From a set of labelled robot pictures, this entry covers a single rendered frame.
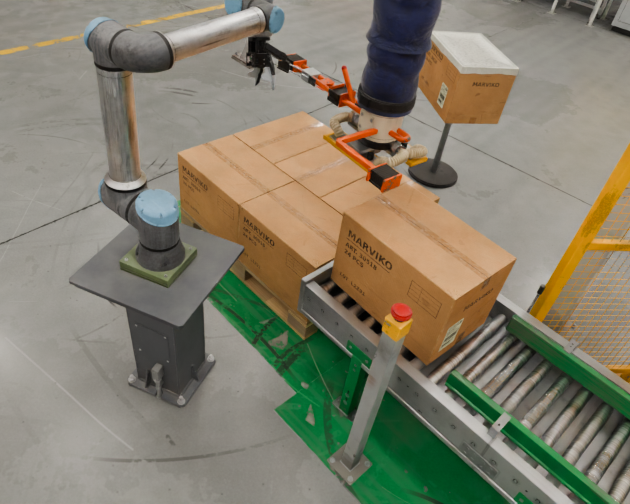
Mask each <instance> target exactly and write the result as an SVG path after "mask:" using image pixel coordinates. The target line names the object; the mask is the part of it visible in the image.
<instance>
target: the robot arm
mask: <svg viewBox="0 0 630 504"><path fill-rule="evenodd" d="M224 4H225V9H226V12H227V13H228V14H229V15H226V16H223V17H219V18H216V19H213V20H209V21H206V22H202V23H199V24H196V25H192V26H189V27H186V28H182V29H179V30H176V31H172V32H169V33H165V34H163V33H161V32H159V31H152V32H148V33H140V32H134V31H133V30H131V29H129V28H127V27H125V26H123V25H122V24H120V23H118V22H117V21H116V20H113V19H110V18H107V17H98V18H96V19H94V20H92V21H91V22H90V23H89V25H88V26H87V27H86V29H85V32H84V43H85V45H86V47H87V48H88V49H89V50H90V51H91V52H93V58H94V65H95V67H96V74H97V82H98V89H99V97H100V105H101V113H102V121H103V128H104V136H105V144H106V152H107V160H108V167H109V171H108V172H107V173H106V174H105V176H104V179H102V180H101V181H100V183H99V186H98V195H99V199H100V200H101V202H102V203H103V204H104V205H105V206H106V207H107V208H108V209H110V210H112V211H113V212H114V213H116V214H117V215H118V216H120V217H121V218H122V219H124V220H125V221H126V222H128V223H129V224H130V225H132V226H133V227H134V228H136V229H137V230H138V233H139V242H138V244H137V247H136V250H135V256H136V260H137V262H138V264H139V265H140V266H141V267H143V268H145V269H147V270H150V271H154V272H164V271H169V270H172V269H174V268H176V267H178V266H179V265H180V264H181V263H182V262H183V261H184V259H185V247H184V245H183V243H182V241H181V239H180V234H179V207H178V203H177V200H176V198H175V197H174V196H173V195H172V194H171V193H169V192H167V191H165V190H161V189H155V190H152V189H148V187H147V177H146V174H145V172H144V171H142V170H141V169H140V157H139V144H138V132H137V119H136V107H135V94H134V82H133V72H136V73H158V72H163V71H166V70H169V69H171V68H172V67H173V65H174V62H176V61H179V60H182V59H185V58H188V57H191V56H193V55H196V54H199V53H202V52H205V51H208V50H211V49H214V48H217V47H220V46H222V45H225V44H228V43H231V42H234V41H237V40H240V39H243V38H246V37H248V52H246V66H251V67H253V68H254V69H253V70H252V71H250V72H248V74H247V76H248V77H252V78H255V86H256V85H257V84H258V83H259V82H260V78H262V79H263V80H265V81H269V82H271V87H272V90H274V88H275V67H274V63H273V60H272V56H274V57H276V58H277V59H278V60H279V61H286V59H287V57H288V56H287V55H286V54H285V53H284V52H282V51H280V50H278V49H277V48H275V47H274V46H272V45H270V44H269V43H267V42H266V41H270V37H269V36H272V35H273V33H274V34H275V33H278V32H279V31H280V30H281V28H282V26H283V23H284V19H285V18H284V17H285V16H284V11H283V10H282V9H281V8H280V7H278V6H277V5H273V0H225V2H224ZM251 35H253V37H249V36H251ZM271 55H272V56H271ZM247 56H251V57H250V60H251V61H249V63H247ZM263 68H264V74H262V73H263ZM261 74H262V75H261Z"/></svg>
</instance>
